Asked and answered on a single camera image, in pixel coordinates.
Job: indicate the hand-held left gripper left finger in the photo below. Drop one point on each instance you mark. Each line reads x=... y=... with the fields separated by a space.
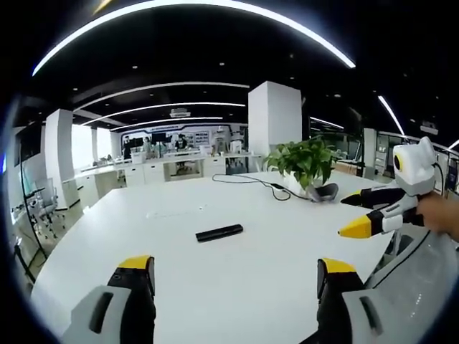
x=118 y=308

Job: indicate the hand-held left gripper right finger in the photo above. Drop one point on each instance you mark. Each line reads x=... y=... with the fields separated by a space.
x=344 y=304

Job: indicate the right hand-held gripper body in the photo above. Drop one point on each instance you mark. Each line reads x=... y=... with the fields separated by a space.
x=416 y=172

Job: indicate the black remote control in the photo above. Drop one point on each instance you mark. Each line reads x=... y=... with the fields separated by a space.
x=219 y=233

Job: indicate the person's right hand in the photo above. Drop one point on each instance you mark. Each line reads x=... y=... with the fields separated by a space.
x=439 y=215

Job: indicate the grey dark object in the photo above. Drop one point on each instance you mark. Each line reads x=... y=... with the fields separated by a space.
x=324 y=193

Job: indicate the grey chair beside table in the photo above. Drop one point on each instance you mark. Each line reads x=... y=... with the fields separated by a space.
x=412 y=276

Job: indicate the green potted plant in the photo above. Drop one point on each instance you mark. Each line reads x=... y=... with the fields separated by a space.
x=303 y=163

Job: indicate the grey office chair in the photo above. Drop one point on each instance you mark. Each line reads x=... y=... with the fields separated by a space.
x=46 y=206

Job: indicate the white square pillar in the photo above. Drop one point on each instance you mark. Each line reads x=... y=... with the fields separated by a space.
x=274 y=116

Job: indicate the white counter with cabinets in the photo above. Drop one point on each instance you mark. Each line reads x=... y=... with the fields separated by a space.
x=150 y=168

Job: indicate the black monitor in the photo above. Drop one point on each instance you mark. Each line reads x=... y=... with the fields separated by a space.
x=159 y=137

